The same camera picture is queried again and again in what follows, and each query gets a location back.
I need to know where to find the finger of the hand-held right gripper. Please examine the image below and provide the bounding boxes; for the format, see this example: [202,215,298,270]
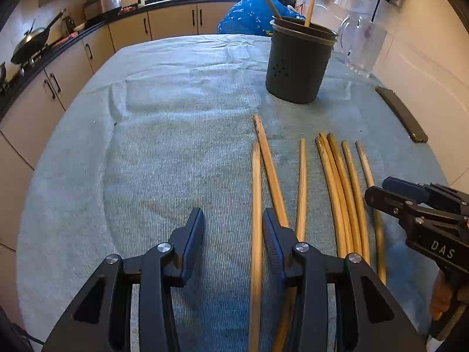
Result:
[383,177,469,206]
[364,186,469,228]

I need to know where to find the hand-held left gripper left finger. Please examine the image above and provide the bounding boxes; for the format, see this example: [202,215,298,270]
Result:
[42,207,205,352]

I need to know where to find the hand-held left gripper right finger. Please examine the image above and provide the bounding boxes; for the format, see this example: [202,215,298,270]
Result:
[262,207,427,352]

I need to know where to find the bunch of wooden chopsticks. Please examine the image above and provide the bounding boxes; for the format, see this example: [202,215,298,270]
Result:
[247,114,387,352]

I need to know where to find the black utensil holder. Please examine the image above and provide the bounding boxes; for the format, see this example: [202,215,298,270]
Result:
[266,16,338,104]

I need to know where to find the person's right hand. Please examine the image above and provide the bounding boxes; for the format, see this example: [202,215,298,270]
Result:
[429,271,457,319]

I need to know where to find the black smartphone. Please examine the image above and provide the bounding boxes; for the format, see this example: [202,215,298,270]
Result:
[375,86,429,143]

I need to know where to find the grey-green table cloth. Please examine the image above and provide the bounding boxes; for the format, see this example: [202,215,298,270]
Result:
[16,34,458,352]

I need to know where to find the clear glass pitcher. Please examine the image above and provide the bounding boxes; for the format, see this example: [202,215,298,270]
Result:
[337,15,387,77]

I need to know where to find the blue plastic bag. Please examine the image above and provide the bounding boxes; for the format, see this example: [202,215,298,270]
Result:
[218,0,305,37]

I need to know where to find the gas stove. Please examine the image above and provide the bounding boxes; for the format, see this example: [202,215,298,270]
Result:
[0,46,50,94]

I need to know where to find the silver rice cooker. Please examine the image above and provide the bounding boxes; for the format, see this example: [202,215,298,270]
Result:
[84,0,122,20]

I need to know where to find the black wok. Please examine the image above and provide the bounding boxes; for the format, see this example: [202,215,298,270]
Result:
[10,9,67,65]

